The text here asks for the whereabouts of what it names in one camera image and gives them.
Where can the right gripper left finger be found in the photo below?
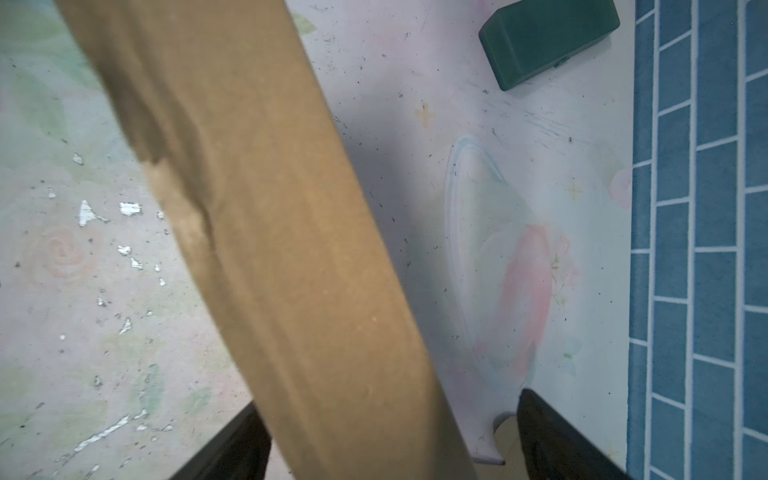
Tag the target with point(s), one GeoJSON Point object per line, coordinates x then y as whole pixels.
{"type": "Point", "coordinates": [240, 451]}

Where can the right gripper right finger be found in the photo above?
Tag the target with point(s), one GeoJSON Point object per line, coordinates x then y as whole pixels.
{"type": "Point", "coordinates": [554, 449]}

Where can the cardboard box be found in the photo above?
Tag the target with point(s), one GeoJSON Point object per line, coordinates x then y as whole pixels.
{"type": "Point", "coordinates": [220, 104]}

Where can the green sponge block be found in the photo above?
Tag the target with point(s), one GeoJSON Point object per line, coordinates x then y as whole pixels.
{"type": "Point", "coordinates": [526, 38]}

